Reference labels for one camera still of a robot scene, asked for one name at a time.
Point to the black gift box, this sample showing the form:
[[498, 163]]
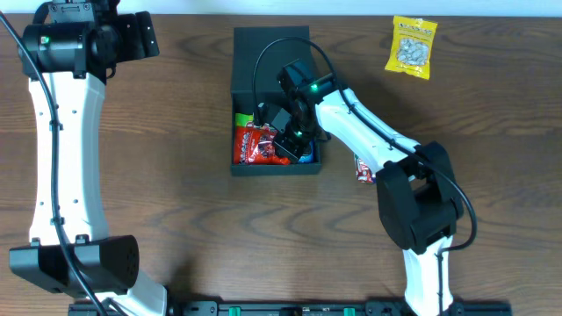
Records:
[[261, 52]]

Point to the green red wafer bar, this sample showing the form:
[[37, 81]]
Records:
[[363, 172]]

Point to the red snack bag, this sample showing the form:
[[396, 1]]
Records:
[[254, 146]]

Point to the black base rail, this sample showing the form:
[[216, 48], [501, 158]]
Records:
[[369, 308]]

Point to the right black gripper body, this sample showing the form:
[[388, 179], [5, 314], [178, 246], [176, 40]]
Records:
[[286, 143]]

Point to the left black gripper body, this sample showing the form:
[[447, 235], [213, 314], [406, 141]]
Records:
[[133, 36]]

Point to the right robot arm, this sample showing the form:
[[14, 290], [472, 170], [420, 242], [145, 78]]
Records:
[[417, 204]]

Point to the green Haribo gummy bag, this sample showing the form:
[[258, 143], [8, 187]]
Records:
[[244, 120]]

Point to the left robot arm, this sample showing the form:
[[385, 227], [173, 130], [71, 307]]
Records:
[[69, 53]]

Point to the blue Oreo cookie pack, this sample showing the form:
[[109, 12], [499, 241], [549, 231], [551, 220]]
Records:
[[308, 154]]

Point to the yellow pistachio bag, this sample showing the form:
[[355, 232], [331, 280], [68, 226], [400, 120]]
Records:
[[411, 47]]

